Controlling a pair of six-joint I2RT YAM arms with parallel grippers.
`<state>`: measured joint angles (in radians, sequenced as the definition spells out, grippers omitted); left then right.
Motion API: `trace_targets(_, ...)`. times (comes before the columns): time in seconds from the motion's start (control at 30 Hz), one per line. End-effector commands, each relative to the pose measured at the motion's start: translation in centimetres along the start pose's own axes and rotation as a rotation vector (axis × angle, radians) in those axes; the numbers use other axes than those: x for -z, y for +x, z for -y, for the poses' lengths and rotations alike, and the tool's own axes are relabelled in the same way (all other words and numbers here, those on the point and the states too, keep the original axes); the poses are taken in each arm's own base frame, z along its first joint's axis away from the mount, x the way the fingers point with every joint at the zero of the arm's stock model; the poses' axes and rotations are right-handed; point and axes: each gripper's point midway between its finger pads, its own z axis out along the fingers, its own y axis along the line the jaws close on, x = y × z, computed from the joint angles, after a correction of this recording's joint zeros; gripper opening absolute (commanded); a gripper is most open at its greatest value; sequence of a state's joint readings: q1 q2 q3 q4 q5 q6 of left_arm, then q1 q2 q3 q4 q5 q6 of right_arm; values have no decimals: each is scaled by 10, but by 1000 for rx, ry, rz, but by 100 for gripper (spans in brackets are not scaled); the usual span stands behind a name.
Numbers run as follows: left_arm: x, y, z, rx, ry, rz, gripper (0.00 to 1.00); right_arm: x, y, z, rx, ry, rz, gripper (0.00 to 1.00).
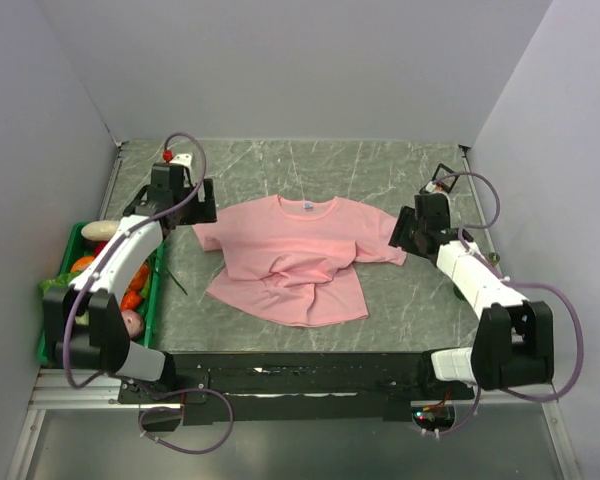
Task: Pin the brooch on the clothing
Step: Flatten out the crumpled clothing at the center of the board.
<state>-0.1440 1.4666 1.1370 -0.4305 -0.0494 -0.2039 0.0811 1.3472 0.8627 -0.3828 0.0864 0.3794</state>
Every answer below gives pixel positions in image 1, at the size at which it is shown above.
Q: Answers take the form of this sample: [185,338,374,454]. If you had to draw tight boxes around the pink t-shirt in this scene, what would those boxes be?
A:
[193,195,406,328]

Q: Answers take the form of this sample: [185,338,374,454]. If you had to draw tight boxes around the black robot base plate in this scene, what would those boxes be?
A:
[118,352,474,426]

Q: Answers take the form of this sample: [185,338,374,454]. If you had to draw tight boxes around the green plastic crate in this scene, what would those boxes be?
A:
[57,222,165,347]

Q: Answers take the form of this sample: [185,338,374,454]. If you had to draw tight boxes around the red tomato toy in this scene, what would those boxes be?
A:
[93,242,107,257]

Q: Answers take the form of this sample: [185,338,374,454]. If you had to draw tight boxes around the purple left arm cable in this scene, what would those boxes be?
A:
[61,131,235,455]

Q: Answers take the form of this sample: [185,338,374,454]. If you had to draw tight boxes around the orange fruit toy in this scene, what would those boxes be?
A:
[70,255,95,273]

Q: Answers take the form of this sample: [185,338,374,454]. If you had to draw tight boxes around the green lettuce toy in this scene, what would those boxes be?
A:
[39,272,80,295]

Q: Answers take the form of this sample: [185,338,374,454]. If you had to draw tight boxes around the green glass bottle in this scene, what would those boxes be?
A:
[487,252,500,266]

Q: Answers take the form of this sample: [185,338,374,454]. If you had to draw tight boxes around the purple onion toy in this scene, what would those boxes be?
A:
[121,309,145,339]

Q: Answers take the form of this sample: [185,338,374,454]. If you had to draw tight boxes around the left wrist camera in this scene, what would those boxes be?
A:
[162,149,194,171]

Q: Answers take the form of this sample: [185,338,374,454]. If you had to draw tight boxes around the aluminium table edge rail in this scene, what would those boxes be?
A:
[98,141,128,220]

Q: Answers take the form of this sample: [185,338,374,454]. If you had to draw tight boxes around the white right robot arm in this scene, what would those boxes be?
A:
[389,193,554,399]

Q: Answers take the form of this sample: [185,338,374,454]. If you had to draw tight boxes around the orange carrot toy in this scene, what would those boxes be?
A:
[120,263,150,311]

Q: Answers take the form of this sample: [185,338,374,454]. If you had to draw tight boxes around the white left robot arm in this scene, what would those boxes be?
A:
[43,163,217,402]

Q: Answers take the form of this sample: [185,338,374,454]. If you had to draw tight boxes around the white radish toy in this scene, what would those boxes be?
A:
[81,220,120,242]

